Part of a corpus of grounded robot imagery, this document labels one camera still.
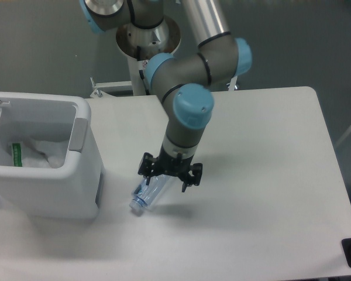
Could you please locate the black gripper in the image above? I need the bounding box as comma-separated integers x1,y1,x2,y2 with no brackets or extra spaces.
138,146,203,193

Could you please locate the clear plastic water bottle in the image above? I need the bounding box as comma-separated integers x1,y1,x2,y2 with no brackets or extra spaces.
129,174,175,215

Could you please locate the white plastic wrapper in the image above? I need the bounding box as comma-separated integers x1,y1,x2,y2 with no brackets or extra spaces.
8,138,68,169

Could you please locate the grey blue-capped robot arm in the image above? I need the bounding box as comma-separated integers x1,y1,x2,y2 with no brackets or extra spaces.
80,1,252,188

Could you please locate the white open trash can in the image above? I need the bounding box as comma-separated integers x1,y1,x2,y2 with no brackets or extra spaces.
0,92,104,219

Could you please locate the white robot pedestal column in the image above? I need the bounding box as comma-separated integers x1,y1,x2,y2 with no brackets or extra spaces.
126,55,174,97

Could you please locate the black pedestal cable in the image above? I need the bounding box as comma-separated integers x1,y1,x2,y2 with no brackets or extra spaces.
136,46,151,96

